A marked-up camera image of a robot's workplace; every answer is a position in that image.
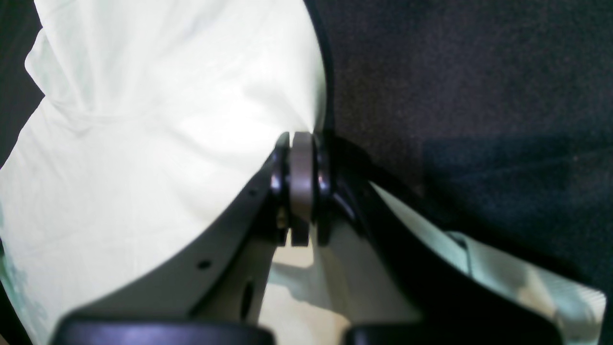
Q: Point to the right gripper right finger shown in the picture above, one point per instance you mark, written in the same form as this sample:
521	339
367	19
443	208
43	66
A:
408	286

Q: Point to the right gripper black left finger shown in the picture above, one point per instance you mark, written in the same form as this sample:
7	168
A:
222	274

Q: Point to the light green T-shirt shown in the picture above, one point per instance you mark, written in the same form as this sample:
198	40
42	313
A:
158	143

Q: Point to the black table cloth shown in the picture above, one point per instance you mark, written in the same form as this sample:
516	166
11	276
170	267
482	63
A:
469	105

